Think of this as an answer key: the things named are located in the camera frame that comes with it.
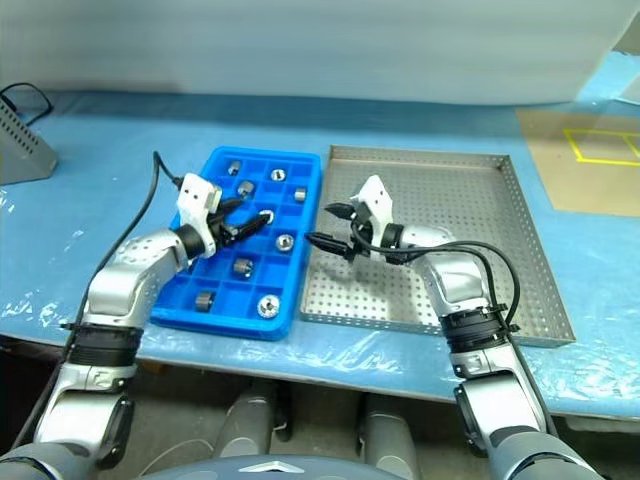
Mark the perforated steel tray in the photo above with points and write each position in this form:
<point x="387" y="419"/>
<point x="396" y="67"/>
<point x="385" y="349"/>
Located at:
<point x="450" y="200"/>

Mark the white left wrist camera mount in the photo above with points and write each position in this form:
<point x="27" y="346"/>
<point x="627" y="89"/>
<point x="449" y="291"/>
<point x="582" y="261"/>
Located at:
<point x="195" y="195"/>

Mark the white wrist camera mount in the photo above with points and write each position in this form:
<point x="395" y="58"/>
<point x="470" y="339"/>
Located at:
<point x="195" y="195"/>
<point x="375" y="200"/>

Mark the grey rounded cylinder shape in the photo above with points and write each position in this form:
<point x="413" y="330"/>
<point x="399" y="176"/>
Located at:
<point x="250" y="425"/>
<point x="390" y="440"/>

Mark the blue table cover sheet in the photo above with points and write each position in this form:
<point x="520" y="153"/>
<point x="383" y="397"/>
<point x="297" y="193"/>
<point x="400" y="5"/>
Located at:
<point x="100" y="150"/>

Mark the blue plastic compartment tray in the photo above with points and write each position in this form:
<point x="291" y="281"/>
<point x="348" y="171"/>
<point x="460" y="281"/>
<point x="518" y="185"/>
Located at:
<point x="230" y="295"/>

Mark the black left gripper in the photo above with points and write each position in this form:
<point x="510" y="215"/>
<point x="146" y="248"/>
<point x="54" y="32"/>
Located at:
<point x="221" y="229"/>

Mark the blue-grey rounded shell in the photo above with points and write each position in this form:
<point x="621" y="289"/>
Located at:
<point x="225" y="470"/>

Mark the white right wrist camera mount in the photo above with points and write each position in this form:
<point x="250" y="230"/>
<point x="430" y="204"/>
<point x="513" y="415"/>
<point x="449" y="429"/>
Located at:
<point x="375" y="200"/>

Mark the large white backdrop board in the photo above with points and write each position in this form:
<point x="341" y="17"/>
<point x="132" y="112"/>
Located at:
<point x="300" y="45"/>

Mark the yellow tape marking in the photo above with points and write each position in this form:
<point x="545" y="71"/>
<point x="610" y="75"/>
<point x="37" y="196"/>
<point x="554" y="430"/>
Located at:
<point x="610" y="161"/>

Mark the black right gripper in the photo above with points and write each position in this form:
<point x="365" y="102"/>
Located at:
<point x="364" y="240"/>

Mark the brown cardboard sheet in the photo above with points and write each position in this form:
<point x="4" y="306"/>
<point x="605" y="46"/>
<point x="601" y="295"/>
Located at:
<point x="590" y="185"/>

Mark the grey perforated metal stand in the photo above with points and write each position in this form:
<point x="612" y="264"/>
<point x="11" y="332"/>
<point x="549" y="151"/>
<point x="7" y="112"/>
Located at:
<point x="30" y="155"/>

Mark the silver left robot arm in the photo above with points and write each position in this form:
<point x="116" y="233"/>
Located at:
<point x="120" y="280"/>

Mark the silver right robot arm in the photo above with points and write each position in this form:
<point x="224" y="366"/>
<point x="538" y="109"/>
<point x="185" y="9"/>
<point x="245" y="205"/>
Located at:
<point x="460" y="285"/>

